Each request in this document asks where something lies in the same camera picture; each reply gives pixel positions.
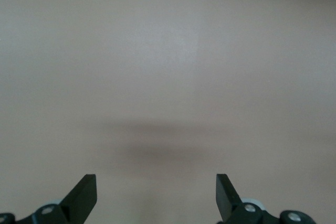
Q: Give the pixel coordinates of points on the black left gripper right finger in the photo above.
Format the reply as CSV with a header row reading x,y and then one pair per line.
x,y
225,197

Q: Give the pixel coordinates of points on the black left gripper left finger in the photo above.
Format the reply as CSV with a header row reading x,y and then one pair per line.
x,y
84,195

